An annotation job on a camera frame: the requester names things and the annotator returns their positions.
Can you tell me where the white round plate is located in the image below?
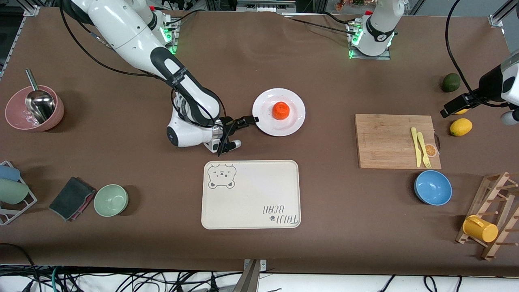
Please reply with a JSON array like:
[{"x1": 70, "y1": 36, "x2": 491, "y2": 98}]
[{"x1": 252, "y1": 88, "x2": 306, "y2": 137}]

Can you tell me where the orange fruit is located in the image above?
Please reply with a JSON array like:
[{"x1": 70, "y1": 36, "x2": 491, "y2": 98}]
[{"x1": 272, "y1": 101, "x2": 291, "y2": 121}]

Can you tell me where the dark green avocado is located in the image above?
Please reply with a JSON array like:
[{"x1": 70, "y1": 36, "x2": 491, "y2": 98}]
[{"x1": 441, "y1": 73, "x2": 461, "y2": 93}]

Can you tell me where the yellow plastic fork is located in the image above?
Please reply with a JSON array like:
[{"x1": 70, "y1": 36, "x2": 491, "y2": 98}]
[{"x1": 417, "y1": 132, "x2": 432, "y2": 169}]

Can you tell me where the yellow plastic knife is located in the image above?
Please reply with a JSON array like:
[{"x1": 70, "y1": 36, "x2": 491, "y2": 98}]
[{"x1": 411, "y1": 127, "x2": 422, "y2": 168}]

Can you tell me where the cream bear print tray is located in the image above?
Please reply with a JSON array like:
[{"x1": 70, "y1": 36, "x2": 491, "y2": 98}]
[{"x1": 201, "y1": 160, "x2": 302, "y2": 230}]

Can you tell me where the wooden cutting board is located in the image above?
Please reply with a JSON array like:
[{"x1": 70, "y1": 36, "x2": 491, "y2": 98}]
[{"x1": 355, "y1": 114, "x2": 442, "y2": 170}]

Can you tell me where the blue bowl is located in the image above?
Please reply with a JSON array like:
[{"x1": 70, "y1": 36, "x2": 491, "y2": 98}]
[{"x1": 414, "y1": 170, "x2": 453, "y2": 206}]

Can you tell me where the wooden mug rack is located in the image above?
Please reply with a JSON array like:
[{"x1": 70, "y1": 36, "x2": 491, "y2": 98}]
[{"x1": 455, "y1": 172, "x2": 519, "y2": 261}]

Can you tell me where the yellow mug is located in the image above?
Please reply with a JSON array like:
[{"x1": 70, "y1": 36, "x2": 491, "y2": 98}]
[{"x1": 462, "y1": 215, "x2": 499, "y2": 243}]

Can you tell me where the light green bowl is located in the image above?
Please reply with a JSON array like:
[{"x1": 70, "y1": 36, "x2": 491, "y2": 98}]
[{"x1": 93, "y1": 184, "x2": 129, "y2": 218}]

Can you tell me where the pink folded cloth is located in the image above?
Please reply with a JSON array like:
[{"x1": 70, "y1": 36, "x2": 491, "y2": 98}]
[{"x1": 69, "y1": 191, "x2": 97, "y2": 222}]

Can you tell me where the dark grey folded cloth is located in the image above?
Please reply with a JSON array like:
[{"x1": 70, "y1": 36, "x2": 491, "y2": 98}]
[{"x1": 49, "y1": 176, "x2": 97, "y2": 222}]

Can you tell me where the metal scoop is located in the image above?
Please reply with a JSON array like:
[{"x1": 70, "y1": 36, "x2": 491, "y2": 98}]
[{"x1": 25, "y1": 69, "x2": 56, "y2": 125}]

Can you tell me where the pink bowl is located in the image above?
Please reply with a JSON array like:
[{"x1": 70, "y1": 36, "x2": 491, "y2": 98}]
[{"x1": 5, "y1": 85, "x2": 65, "y2": 132}]

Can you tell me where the blue cup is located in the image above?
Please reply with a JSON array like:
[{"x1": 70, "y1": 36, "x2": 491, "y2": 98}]
[{"x1": 0, "y1": 164, "x2": 21, "y2": 182}]

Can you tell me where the pale green cup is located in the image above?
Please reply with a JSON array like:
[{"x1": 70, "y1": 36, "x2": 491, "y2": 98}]
[{"x1": 0, "y1": 178, "x2": 30, "y2": 205}]

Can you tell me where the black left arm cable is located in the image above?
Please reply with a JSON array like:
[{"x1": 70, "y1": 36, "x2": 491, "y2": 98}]
[{"x1": 445, "y1": 0, "x2": 507, "y2": 108}]

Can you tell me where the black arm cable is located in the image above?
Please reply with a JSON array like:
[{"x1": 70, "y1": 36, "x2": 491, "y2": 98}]
[
  {"x1": 445, "y1": 0, "x2": 507, "y2": 108},
  {"x1": 59, "y1": 0, "x2": 227, "y2": 157}
]

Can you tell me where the aluminium table rail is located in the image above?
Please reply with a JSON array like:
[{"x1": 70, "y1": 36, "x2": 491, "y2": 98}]
[
  {"x1": 0, "y1": 6, "x2": 40, "y2": 79},
  {"x1": 489, "y1": 0, "x2": 519, "y2": 28}
]

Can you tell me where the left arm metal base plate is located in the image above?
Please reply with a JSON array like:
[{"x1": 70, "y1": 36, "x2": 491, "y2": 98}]
[{"x1": 348, "y1": 20, "x2": 392, "y2": 60}]

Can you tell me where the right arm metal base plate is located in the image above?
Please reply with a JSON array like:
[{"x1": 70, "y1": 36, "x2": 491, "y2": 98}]
[{"x1": 160, "y1": 18, "x2": 179, "y2": 56}]

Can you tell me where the black base power cable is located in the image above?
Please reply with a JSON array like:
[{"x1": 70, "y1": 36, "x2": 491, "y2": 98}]
[
  {"x1": 164, "y1": 9, "x2": 200, "y2": 26},
  {"x1": 283, "y1": 11, "x2": 357, "y2": 34}
]

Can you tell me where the metal frame structure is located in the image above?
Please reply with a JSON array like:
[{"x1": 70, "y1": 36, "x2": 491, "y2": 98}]
[{"x1": 205, "y1": 0, "x2": 321, "y2": 15}]

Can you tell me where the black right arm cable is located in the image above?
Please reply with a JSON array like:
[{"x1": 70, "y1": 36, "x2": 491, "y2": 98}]
[{"x1": 59, "y1": 0, "x2": 227, "y2": 157}]

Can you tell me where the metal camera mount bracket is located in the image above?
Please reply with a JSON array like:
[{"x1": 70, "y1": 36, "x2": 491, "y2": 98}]
[{"x1": 239, "y1": 259, "x2": 267, "y2": 292}]

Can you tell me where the white wire cup rack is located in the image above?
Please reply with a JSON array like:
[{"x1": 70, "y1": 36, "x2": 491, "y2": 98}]
[{"x1": 0, "y1": 161, "x2": 38, "y2": 226}]

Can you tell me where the black looped floor cable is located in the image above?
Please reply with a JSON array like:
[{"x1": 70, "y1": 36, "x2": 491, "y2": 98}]
[{"x1": 0, "y1": 243, "x2": 41, "y2": 292}]

